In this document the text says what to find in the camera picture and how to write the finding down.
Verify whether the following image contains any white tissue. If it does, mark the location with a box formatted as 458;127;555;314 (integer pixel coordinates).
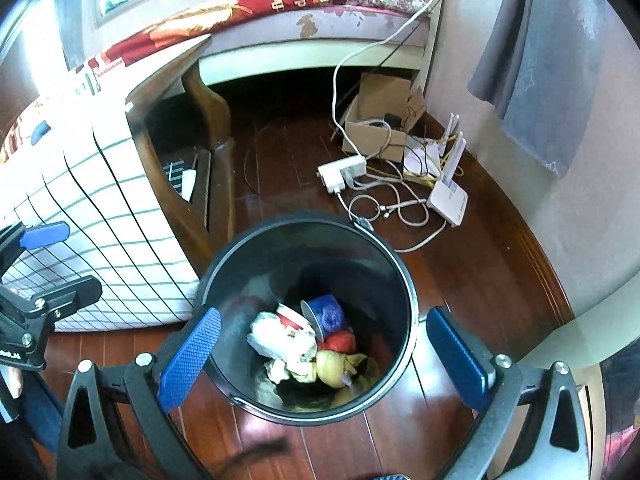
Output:
246;312;318;385

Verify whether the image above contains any red wrapper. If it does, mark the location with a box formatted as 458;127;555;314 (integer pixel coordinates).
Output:
318;330;357;354

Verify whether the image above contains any yellow banana peel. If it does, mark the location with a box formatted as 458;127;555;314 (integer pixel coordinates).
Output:
316;350;381;389

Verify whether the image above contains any blue patterned paper cup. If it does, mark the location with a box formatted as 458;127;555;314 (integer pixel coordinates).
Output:
300;295;346;341

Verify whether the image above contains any red white paper cup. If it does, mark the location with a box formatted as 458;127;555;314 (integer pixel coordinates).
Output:
276;304;319;338

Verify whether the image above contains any black round trash bin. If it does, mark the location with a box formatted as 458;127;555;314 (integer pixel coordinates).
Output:
196;211;419;426

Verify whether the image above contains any white checkered tablecloth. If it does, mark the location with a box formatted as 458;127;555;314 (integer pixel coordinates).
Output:
1;39;201;332

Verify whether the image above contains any white wifi router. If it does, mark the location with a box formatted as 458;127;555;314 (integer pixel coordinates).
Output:
427;114;468;228

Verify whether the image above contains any white power strip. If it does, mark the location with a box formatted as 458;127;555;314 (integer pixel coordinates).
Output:
317;155;367;194

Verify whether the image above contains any brown cardboard box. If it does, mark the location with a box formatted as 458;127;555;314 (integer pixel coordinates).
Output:
341;73;425;162

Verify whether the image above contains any grey hanging cloth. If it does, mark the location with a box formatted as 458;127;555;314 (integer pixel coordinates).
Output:
468;0;606;177

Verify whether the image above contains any bed with white frame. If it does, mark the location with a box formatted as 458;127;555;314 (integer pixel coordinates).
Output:
53;0;437;84

